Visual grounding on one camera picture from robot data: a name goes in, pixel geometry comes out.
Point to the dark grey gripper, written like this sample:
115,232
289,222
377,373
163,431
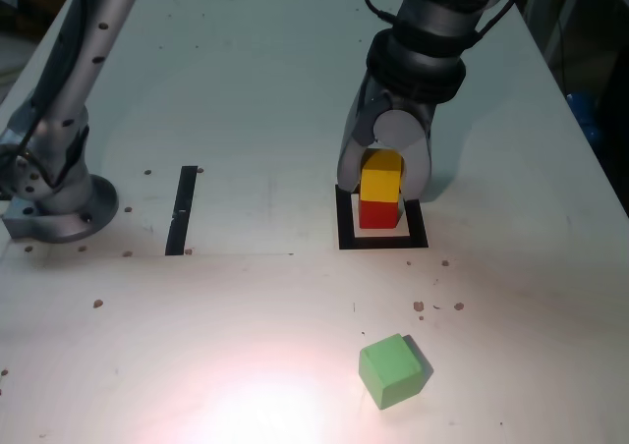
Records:
408,104

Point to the yellow cube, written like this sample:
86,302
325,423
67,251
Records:
379,181

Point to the red cube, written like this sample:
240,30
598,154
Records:
377,215

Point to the green cube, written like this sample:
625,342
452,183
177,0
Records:
390,372

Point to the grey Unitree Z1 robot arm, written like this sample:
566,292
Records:
74,85

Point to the black tape square outline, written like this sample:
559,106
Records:
383,242

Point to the black tape strip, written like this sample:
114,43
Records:
179,218

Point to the blue object beside table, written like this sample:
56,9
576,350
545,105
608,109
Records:
582,110

